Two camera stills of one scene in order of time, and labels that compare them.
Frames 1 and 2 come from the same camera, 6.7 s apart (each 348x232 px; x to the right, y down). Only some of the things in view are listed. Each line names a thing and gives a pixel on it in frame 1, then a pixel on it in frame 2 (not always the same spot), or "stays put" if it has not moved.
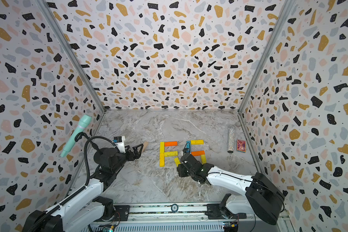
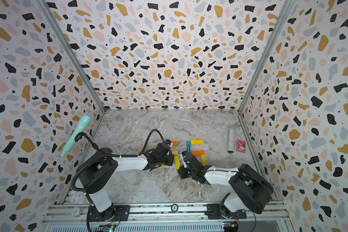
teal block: x=188 y=146 stays put
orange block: x=198 y=153 stays put
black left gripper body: x=123 y=158 -> x=169 y=160
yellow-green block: x=203 y=159 stays put
